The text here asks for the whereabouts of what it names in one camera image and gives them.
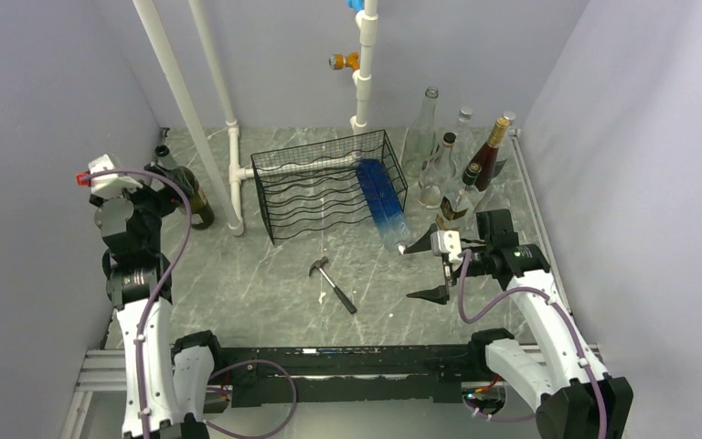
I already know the blue glass bottle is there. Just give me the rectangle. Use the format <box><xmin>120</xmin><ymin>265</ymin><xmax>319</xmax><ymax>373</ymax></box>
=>
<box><xmin>356</xmin><ymin>158</ymin><xmax>413</xmax><ymax>254</ymax></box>

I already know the dark bottle black capsule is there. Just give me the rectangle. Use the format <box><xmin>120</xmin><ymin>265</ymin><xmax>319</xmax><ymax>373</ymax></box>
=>
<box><xmin>435</xmin><ymin>162</ymin><xmax>481</xmax><ymax>231</ymax></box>

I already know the dark bottle silver capsule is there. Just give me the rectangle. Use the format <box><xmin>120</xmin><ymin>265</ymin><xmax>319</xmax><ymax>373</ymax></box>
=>
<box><xmin>154</xmin><ymin>145</ymin><xmax>216</xmax><ymax>230</ymax></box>

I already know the clear bottle black cap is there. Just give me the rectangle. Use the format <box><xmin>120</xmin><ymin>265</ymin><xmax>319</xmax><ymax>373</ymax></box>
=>
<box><xmin>418</xmin><ymin>132</ymin><xmax>456</xmax><ymax>209</ymax></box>

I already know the clear bottle black gold label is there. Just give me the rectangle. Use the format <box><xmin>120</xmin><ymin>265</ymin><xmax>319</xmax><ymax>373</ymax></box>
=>
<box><xmin>401</xmin><ymin>86</ymin><xmax>439</xmax><ymax>179</ymax></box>

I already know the dark bottle gold foil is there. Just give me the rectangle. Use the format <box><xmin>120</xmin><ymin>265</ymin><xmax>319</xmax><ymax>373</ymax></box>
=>
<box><xmin>467</xmin><ymin>115</ymin><xmax>512</xmax><ymax>192</ymax></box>

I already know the clear round glass bottle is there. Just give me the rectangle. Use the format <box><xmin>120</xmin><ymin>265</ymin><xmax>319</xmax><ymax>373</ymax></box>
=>
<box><xmin>451</xmin><ymin>105</ymin><xmax>476</xmax><ymax>173</ymax></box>

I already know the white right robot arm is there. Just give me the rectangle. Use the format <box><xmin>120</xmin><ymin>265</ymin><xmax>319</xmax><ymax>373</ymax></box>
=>
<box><xmin>398</xmin><ymin>209</ymin><xmax>633</xmax><ymax>438</ymax></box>

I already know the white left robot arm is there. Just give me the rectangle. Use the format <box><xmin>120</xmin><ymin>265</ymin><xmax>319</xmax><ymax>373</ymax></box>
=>
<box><xmin>90</xmin><ymin>187</ymin><xmax>227</xmax><ymax>438</ymax></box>

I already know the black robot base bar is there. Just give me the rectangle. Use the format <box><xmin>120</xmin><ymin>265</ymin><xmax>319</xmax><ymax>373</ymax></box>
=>
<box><xmin>209</xmin><ymin>340</ymin><xmax>498</xmax><ymax>408</ymax></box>

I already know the white pipe with tee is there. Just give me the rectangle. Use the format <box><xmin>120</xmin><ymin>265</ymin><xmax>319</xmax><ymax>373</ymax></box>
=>
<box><xmin>188</xmin><ymin>0</ymin><xmax>254</xmax><ymax>234</ymax></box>

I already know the orange valve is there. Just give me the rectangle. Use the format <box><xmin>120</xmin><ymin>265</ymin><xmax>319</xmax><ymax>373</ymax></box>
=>
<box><xmin>328</xmin><ymin>52</ymin><xmax>360</xmax><ymax>71</ymax></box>

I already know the slanted white pipe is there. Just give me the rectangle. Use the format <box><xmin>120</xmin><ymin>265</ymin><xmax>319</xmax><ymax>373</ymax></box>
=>
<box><xmin>133</xmin><ymin>1</ymin><xmax>245</xmax><ymax>236</ymax></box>

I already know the white pipe with valves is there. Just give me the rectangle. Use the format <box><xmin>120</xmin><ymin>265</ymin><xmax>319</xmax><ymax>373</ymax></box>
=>
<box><xmin>350</xmin><ymin>0</ymin><xmax>378</xmax><ymax>134</ymax></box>

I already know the blue valve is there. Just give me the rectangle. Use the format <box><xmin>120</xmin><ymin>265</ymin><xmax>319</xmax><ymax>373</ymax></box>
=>
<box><xmin>346</xmin><ymin>0</ymin><xmax>365</xmax><ymax>13</ymax></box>

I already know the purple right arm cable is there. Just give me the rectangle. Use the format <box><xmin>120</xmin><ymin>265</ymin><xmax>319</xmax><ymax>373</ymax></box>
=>
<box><xmin>456</xmin><ymin>249</ymin><xmax>610</xmax><ymax>439</ymax></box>

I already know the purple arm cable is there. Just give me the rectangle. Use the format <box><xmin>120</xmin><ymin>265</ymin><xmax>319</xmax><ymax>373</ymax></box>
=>
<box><xmin>87</xmin><ymin>169</ymin><xmax>194</xmax><ymax>439</ymax></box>
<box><xmin>456</xmin><ymin>249</ymin><xmax>610</xmax><ymax>439</ymax></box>

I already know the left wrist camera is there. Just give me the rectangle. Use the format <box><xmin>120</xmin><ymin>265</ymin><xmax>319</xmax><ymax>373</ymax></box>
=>
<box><xmin>76</xmin><ymin>154</ymin><xmax>131</xmax><ymax>199</ymax></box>

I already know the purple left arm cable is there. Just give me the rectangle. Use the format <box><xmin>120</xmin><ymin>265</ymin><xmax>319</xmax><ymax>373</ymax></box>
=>
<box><xmin>87</xmin><ymin>169</ymin><xmax>194</xmax><ymax>439</ymax></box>

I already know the black handled tool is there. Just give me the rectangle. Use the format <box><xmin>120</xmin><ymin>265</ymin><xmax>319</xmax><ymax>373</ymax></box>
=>
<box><xmin>309</xmin><ymin>256</ymin><xmax>357</xmax><ymax>315</ymax></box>

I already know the black wire wine rack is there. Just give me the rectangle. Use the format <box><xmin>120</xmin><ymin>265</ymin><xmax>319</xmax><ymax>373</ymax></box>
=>
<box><xmin>250</xmin><ymin>130</ymin><xmax>409</xmax><ymax>244</ymax></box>

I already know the aluminium frame rail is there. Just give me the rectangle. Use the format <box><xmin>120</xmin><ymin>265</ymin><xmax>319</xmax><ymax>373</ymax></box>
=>
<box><xmin>76</xmin><ymin>333</ymin><xmax>633</xmax><ymax>438</ymax></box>

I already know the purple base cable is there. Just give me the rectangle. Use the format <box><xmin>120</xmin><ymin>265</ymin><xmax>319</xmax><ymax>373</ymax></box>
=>
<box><xmin>202</xmin><ymin>360</ymin><xmax>299</xmax><ymax>439</ymax></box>

